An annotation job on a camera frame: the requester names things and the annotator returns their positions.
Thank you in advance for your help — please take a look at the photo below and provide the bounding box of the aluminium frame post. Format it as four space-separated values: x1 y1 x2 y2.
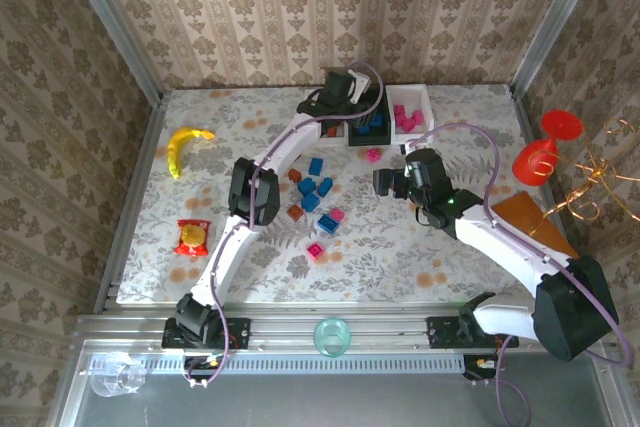
57 0 165 106
508 0 604 98

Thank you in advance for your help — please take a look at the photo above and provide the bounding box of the copper wire sculpture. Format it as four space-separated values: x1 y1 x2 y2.
529 116 640 238

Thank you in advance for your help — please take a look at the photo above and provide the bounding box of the red snack packet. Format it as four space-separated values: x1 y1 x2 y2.
173 219 214 258

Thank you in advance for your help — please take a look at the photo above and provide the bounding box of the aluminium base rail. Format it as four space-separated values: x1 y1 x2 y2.
74 314 551 354

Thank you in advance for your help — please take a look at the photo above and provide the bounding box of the red plastic goblet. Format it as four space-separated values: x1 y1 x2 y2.
512 109 585 187

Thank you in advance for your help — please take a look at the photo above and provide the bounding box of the black plastic bin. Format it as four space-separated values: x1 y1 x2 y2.
347 89 394 147

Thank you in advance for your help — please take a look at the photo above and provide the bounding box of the purple cable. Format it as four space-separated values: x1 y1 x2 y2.
409 122 635 368
184 59 386 391
492 339 532 427

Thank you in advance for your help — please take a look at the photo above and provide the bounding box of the white plastic bin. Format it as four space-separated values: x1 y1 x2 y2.
319 117 350 148
385 83 434 144

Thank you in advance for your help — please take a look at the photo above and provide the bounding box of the aluminium side rail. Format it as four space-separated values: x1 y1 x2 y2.
93 96 170 314

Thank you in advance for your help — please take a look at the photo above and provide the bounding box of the amber wedge board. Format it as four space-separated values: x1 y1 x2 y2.
492 191 581 261

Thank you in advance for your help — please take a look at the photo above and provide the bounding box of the clear plastic cup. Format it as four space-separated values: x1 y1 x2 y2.
89 351 149 398

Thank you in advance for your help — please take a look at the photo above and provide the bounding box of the teal plastic cup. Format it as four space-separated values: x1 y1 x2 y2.
313 317 353 359

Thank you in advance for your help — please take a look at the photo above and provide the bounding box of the floral tablecloth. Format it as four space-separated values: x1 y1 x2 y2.
117 84 551 306

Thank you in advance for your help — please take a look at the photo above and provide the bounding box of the white slotted cable duct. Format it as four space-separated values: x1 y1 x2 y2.
134 354 464 376

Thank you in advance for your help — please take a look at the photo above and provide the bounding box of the yellow toy banana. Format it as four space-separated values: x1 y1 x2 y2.
167 125 216 181

